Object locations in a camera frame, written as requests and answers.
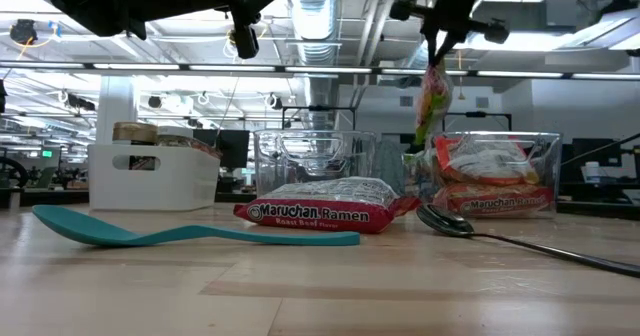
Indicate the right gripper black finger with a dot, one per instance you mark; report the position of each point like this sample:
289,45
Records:
447,43
430,46

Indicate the yellow-green pink ramen packet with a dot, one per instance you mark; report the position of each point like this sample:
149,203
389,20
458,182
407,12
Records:
432,101

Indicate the orange ramen packet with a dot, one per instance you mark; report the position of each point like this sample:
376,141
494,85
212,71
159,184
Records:
480,161

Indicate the white-lidded seasoning jar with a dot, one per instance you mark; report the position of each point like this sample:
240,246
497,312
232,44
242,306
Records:
175,135

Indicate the tan-lidded jar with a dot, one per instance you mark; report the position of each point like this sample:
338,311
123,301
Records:
132,132

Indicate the dark metal spoon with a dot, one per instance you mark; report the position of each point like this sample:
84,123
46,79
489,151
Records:
445,221

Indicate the red roast beef ramen packet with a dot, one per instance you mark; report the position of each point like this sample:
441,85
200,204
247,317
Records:
320,216

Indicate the teal plastic spoon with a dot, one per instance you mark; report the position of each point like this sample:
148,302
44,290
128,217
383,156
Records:
75,223

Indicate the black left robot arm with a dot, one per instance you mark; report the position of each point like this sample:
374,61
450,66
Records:
85,1

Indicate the long ceiling light strip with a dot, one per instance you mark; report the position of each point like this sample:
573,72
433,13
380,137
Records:
150,67

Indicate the bright ceiling light panel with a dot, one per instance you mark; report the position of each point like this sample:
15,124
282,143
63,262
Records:
535,41

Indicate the white pillar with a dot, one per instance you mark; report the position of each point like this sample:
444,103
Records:
116,111

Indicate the clear plastic container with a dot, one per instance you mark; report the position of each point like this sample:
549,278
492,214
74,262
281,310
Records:
267,161
547,151

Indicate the black computer monitor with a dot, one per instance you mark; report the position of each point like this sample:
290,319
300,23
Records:
232,148

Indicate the white plastic bin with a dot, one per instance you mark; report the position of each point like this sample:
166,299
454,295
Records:
175,181

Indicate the white bottle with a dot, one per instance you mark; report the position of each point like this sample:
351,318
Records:
592,172

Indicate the slanted silver ventilation duct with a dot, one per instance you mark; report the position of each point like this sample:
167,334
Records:
415,56

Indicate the large silver ventilation duct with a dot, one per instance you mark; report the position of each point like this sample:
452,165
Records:
315,26

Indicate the black stand frame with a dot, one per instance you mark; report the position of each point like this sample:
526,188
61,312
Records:
320,108
480,114

